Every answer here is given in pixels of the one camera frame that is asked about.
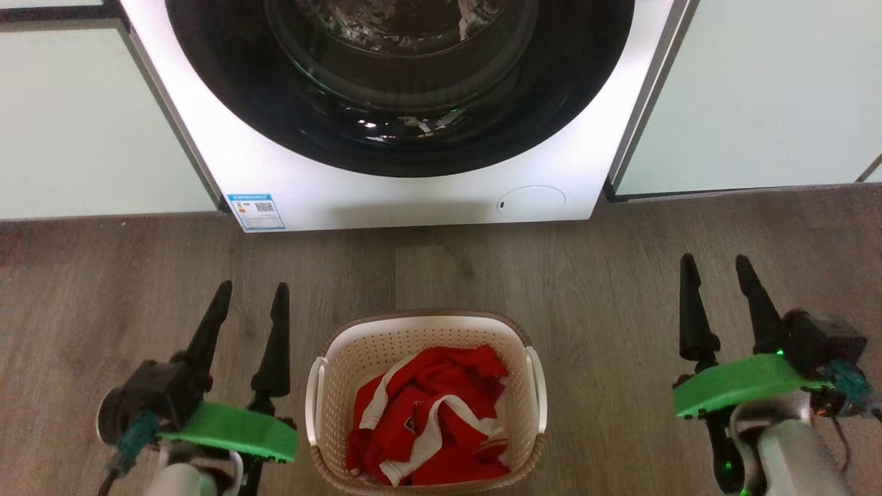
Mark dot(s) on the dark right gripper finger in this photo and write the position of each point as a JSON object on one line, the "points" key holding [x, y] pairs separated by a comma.
{"points": [[763, 317], [694, 324]]}

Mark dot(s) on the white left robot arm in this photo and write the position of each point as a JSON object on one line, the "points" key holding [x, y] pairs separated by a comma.
{"points": [[182, 482]]}

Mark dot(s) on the cream perforated laundry basket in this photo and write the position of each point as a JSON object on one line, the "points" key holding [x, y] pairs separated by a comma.
{"points": [[386, 341]]}

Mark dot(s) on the black cabinet plinth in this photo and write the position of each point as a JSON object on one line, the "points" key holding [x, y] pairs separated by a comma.
{"points": [[723, 193]]}

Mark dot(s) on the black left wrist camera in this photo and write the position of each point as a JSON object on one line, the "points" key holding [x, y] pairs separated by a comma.
{"points": [[155, 396]]}

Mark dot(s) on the blue energy label sticker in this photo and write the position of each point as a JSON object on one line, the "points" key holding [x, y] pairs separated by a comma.
{"points": [[256, 212]]}

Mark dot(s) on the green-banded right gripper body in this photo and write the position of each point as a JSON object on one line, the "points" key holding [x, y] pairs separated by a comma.
{"points": [[737, 382]]}

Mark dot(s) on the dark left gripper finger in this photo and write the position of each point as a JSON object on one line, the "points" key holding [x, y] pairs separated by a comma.
{"points": [[207, 331], [275, 351]]}

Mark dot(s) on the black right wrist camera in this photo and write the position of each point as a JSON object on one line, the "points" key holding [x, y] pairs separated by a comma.
{"points": [[823, 341]]}

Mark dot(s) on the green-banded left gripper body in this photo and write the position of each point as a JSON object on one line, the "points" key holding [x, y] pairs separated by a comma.
{"points": [[234, 430]]}

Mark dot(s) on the round white filter cover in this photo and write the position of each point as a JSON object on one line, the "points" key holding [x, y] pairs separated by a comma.
{"points": [[532, 202]]}

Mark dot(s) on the red and white garment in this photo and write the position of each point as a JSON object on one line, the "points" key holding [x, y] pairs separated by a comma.
{"points": [[441, 386]]}

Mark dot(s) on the dark round washer door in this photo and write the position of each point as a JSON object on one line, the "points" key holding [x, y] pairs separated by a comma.
{"points": [[227, 89]]}

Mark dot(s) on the pale green cabinet panel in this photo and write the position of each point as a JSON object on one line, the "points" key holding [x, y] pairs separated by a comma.
{"points": [[83, 117], [744, 96]]}

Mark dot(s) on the white front-load washing machine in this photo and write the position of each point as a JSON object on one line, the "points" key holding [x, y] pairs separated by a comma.
{"points": [[413, 200]]}

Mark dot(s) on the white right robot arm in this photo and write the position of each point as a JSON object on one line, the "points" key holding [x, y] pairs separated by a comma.
{"points": [[799, 455]]}

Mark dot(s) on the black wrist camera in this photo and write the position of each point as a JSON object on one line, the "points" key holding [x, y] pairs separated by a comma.
{"points": [[823, 341], [155, 396]]}

